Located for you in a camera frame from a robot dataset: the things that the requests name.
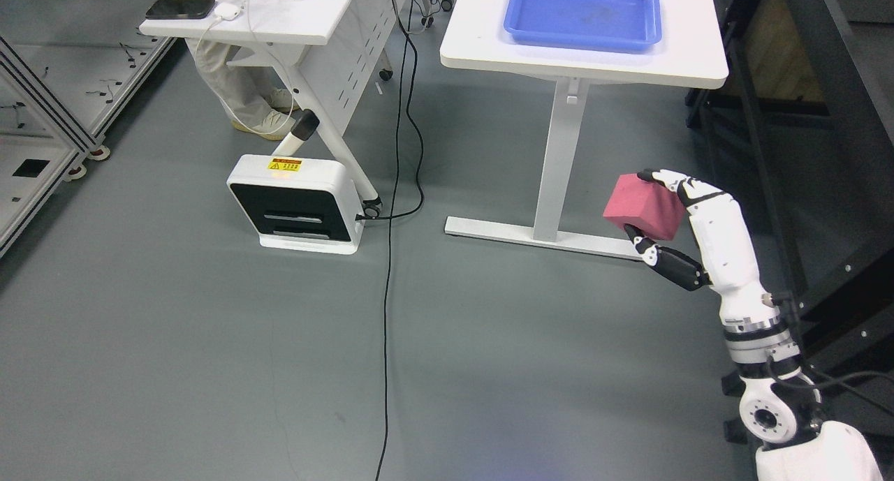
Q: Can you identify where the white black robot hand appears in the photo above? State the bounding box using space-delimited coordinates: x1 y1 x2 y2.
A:
624 169 779 332

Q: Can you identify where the pink foam block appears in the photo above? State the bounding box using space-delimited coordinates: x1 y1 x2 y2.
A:
603 173 686 240

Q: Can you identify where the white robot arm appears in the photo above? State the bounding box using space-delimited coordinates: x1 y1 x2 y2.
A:
721 293 884 480

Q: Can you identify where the black metal shelf right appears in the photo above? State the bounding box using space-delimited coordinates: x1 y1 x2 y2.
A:
688 0 894 440

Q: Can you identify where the blue plastic tray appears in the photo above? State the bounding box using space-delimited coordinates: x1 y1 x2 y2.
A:
502 0 662 54

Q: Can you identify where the white table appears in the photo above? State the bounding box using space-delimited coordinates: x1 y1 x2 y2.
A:
440 0 728 260

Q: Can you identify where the white floor device box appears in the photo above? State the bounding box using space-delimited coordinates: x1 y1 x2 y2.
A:
226 109 365 256

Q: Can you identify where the white folding desk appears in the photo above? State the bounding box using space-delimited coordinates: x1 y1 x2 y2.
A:
140 0 406 216

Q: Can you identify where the white charger adapter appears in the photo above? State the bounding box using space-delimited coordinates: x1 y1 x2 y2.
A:
212 3 242 21

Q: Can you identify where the black smartphone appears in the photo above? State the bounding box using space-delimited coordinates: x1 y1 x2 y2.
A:
145 0 217 20

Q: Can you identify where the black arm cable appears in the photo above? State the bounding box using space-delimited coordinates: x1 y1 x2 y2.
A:
761 291 894 401

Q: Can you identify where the long black floor cable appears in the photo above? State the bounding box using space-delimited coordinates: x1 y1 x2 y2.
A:
355 0 428 481

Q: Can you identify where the aluminium frame rack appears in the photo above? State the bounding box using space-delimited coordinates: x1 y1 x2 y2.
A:
1 0 173 253

